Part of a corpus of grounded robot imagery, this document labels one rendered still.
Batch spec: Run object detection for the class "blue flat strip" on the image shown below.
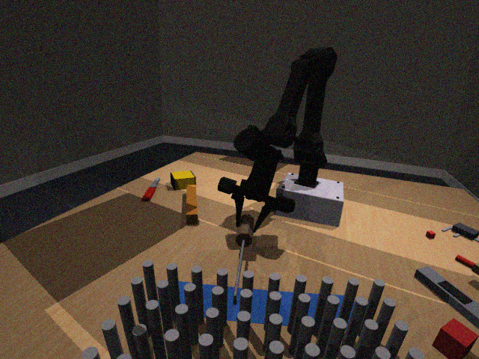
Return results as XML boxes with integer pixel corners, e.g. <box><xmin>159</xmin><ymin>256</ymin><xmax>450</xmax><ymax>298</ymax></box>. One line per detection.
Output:
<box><xmin>178</xmin><ymin>281</ymin><xmax>344</xmax><ymax>326</ymax></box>

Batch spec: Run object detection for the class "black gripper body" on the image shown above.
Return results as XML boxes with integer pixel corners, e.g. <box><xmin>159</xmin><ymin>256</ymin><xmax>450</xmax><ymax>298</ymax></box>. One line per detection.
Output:
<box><xmin>218</xmin><ymin>165</ymin><xmax>295</xmax><ymax>213</ymax></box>

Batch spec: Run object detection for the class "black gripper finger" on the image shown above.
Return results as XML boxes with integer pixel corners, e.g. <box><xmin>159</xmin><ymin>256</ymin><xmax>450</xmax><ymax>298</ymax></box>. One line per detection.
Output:
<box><xmin>253</xmin><ymin>204</ymin><xmax>278</xmax><ymax>233</ymax></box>
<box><xmin>231</xmin><ymin>193</ymin><xmax>245</xmax><ymax>227</ymax></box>

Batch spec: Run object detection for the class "red-handled screwdriver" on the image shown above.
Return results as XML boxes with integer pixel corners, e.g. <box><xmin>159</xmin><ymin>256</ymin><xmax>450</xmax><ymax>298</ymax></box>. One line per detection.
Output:
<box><xmin>455</xmin><ymin>254</ymin><xmax>475</xmax><ymax>268</ymax></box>

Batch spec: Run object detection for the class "yellow block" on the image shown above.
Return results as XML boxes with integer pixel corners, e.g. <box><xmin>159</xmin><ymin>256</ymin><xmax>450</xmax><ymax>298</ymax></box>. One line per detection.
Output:
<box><xmin>170</xmin><ymin>171</ymin><xmax>196</xmax><ymax>191</ymax></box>

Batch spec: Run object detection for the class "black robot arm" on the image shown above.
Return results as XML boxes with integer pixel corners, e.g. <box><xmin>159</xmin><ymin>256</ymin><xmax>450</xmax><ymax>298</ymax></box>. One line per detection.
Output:
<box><xmin>234</xmin><ymin>47</ymin><xmax>337</xmax><ymax>188</ymax></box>

